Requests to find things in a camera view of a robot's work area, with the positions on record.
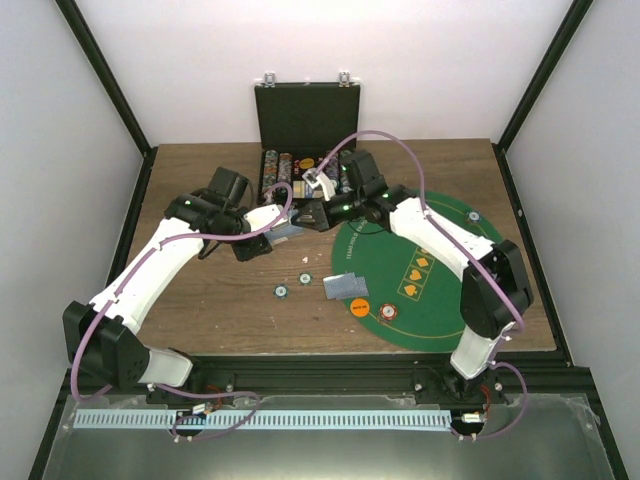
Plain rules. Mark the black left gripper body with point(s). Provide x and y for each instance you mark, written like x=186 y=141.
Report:
x=243 y=252

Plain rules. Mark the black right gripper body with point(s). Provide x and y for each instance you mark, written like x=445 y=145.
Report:
x=352 y=213

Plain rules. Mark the grey playing card deck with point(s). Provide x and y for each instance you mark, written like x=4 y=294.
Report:
x=283 y=232

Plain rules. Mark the blue poker chip stack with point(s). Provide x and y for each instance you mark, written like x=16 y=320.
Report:
x=281 y=291

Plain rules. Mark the orange big blind button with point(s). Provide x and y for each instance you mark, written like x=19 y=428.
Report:
x=360 y=307

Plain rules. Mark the red poker chip stack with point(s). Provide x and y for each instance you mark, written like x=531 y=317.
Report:
x=387 y=313

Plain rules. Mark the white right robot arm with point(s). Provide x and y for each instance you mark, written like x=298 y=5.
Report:
x=495 y=286

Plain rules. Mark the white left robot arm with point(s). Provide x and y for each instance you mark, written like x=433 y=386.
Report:
x=102 y=335

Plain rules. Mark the chip row far right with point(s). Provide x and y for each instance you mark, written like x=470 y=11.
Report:
x=344 y=183

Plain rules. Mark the chip row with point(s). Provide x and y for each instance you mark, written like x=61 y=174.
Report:
x=284 y=171
x=269 y=172
x=333 y=162
x=344 y=183

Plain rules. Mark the boxed card decks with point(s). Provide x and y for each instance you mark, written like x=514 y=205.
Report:
x=302 y=190

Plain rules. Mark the yellow dealer chip in case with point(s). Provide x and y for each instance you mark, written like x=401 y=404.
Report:
x=306 y=163

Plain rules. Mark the chip row far left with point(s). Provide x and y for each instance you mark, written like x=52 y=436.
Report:
x=269 y=172

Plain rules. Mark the black poker chip case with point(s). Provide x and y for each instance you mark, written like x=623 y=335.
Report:
x=305 y=119

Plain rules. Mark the round green poker mat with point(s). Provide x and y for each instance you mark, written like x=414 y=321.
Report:
x=397 y=271

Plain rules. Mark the light blue slotted strip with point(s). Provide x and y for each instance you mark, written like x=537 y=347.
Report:
x=409 y=420

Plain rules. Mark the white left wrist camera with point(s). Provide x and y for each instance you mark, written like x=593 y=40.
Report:
x=266 y=218

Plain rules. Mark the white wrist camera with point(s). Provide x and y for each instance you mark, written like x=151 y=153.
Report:
x=318 y=180
x=266 y=218

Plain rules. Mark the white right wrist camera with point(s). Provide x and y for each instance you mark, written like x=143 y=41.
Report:
x=318 y=180

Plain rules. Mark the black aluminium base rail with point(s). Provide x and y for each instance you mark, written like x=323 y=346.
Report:
x=427 y=378

